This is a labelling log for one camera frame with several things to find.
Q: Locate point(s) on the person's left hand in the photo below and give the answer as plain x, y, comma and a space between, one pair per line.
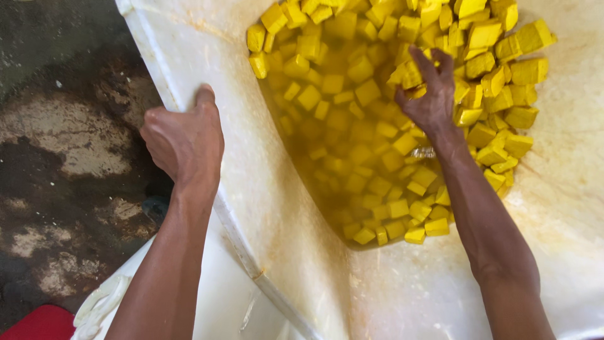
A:
186, 141

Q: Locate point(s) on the person's right hand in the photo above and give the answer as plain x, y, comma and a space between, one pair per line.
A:
435, 106

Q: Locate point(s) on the yellow tofu block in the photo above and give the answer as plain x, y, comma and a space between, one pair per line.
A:
409, 75

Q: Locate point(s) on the large white plastic tub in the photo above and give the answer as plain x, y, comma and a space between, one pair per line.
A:
283, 198

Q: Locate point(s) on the heap of yellow tofu cubes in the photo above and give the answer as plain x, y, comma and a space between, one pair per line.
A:
490, 89

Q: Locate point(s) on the yellow turmeric liquid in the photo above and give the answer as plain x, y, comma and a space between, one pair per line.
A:
339, 141

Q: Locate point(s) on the white plastic container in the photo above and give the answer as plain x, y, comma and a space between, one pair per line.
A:
212, 292

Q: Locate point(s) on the red plastic object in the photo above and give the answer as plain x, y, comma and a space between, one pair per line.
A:
40, 325

